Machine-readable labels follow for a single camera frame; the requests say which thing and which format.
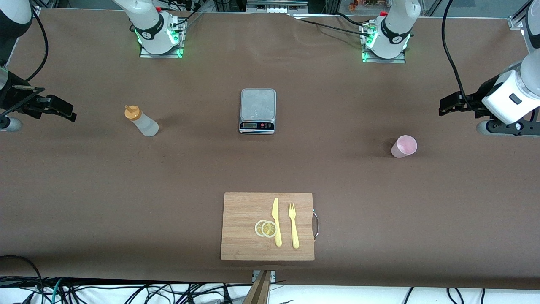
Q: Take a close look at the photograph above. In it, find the aluminium frame profile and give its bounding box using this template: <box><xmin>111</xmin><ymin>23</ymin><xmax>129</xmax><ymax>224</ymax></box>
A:
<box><xmin>508</xmin><ymin>0</ymin><xmax>530</xmax><ymax>30</ymax></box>

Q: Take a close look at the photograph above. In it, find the yellow plastic fork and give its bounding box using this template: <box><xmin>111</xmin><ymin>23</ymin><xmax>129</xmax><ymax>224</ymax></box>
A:
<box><xmin>288</xmin><ymin>203</ymin><xmax>300</xmax><ymax>249</ymax></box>

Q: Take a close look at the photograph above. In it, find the clear sauce bottle orange cap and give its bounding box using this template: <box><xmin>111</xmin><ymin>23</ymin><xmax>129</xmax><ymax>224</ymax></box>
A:
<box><xmin>124</xmin><ymin>105</ymin><xmax>159</xmax><ymax>137</ymax></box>

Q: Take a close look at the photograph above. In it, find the black looped cable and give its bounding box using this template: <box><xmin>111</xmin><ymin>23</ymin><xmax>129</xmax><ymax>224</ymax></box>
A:
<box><xmin>0</xmin><ymin>255</ymin><xmax>45</xmax><ymax>304</ymax></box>

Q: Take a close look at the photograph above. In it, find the teal cable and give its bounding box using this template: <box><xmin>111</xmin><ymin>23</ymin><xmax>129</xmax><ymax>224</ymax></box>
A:
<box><xmin>50</xmin><ymin>279</ymin><xmax>64</xmax><ymax>304</ymax></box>

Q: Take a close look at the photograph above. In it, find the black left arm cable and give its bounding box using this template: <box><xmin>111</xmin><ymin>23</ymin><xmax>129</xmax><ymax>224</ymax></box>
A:
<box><xmin>441</xmin><ymin>0</ymin><xmax>470</xmax><ymax>109</ymax></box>

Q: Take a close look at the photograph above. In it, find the yellow plastic knife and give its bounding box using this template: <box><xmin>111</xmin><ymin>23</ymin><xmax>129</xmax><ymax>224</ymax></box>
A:
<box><xmin>272</xmin><ymin>197</ymin><xmax>283</xmax><ymax>247</ymax></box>

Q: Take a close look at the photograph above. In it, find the pink plastic cup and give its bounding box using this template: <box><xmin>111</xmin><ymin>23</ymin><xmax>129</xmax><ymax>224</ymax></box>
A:
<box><xmin>391</xmin><ymin>135</ymin><xmax>418</xmax><ymax>159</ymax></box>

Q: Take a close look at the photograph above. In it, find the brown table cover sheet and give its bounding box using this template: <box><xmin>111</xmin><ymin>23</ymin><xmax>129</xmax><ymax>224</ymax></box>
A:
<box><xmin>0</xmin><ymin>8</ymin><xmax>540</xmax><ymax>290</ymax></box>

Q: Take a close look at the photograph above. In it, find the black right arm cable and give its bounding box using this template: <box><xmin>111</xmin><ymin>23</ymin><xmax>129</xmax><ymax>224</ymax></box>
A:
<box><xmin>23</xmin><ymin>0</ymin><xmax>49</xmax><ymax>81</ymax></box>

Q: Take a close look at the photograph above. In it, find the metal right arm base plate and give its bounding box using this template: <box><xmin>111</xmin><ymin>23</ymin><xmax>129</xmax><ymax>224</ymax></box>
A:
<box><xmin>138</xmin><ymin>17</ymin><xmax>186</xmax><ymax>59</ymax></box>

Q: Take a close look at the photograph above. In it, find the silver digital kitchen scale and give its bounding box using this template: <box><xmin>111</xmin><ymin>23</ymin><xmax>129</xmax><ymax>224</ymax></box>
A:
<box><xmin>239</xmin><ymin>88</ymin><xmax>277</xmax><ymax>135</ymax></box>

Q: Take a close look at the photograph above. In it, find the wooden beam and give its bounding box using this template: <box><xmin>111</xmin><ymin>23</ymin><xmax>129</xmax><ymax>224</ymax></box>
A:
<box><xmin>243</xmin><ymin>270</ymin><xmax>273</xmax><ymax>304</ymax></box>

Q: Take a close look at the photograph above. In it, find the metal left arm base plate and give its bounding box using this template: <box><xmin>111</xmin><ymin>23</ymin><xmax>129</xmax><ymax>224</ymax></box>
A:
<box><xmin>361</xmin><ymin>21</ymin><xmax>406</xmax><ymax>64</ymax></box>

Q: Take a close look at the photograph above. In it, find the wooden cutting board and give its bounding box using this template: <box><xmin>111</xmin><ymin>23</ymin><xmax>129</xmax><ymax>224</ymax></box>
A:
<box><xmin>220</xmin><ymin>192</ymin><xmax>315</xmax><ymax>261</ymax></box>

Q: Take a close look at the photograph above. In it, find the small metal bracket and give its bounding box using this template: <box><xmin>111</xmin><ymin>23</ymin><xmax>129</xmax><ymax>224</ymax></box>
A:
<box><xmin>252</xmin><ymin>270</ymin><xmax>277</xmax><ymax>284</ymax></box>

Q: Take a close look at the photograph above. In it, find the white power strip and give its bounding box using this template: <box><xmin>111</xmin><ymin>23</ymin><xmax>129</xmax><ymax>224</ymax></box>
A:
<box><xmin>247</xmin><ymin>0</ymin><xmax>311</xmax><ymax>14</ymax></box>

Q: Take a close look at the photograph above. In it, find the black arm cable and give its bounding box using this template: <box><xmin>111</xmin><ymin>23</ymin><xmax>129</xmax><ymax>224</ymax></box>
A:
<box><xmin>23</xmin><ymin>0</ymin><xmax>49</xmax><ymax>81</ymax></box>
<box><xmin>441</xmin><ymin>0</ymin><xmax>470</xmax><ymax>109</ymax></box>

